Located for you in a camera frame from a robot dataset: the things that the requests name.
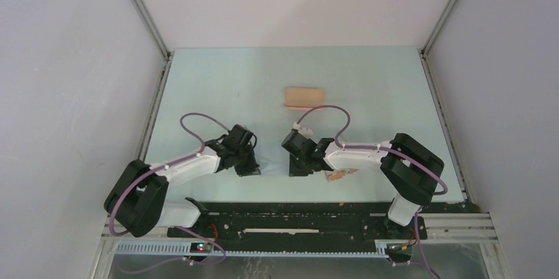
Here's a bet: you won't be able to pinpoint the orange tinted sunglasses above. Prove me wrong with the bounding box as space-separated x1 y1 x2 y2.
324 168 359 182

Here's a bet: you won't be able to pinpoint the pink glasses case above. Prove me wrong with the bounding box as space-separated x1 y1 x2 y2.
283 87 326 111

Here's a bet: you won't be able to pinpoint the light blue cleaning cloth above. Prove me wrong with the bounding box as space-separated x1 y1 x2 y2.
256 151 289 176

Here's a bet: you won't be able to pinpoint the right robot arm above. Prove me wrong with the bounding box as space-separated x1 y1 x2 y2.
281 129 448 238

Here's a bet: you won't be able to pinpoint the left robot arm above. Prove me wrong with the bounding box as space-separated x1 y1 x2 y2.
103 125 260 237

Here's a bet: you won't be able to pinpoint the left controller board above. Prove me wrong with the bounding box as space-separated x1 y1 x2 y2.
190 242 214 253

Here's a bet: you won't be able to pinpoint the controller board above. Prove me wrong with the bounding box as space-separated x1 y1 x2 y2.
190 242 214 253
386 245 413 256

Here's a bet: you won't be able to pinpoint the right controller board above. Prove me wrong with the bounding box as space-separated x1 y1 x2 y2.
386 245 413 256

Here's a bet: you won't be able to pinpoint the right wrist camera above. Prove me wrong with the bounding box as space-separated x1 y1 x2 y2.
292 123 314 139

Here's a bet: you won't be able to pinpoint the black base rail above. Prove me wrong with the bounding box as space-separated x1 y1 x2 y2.
191 202 427 251

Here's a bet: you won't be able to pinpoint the white cable duct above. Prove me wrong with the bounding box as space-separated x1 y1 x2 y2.
114 241 388 258

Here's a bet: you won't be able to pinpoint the aluminium extrusion rail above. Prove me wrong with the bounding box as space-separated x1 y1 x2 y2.
420 213 498 244

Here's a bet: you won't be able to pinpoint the left aluminium frame post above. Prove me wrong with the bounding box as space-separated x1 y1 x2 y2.
131 0 171 61

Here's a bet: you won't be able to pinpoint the aluminium frame post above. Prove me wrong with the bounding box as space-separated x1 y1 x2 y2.
131 0 171 61
421 0 459 57

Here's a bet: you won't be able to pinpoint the right aluminium frame post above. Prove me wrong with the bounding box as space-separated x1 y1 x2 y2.
421 0 459 57

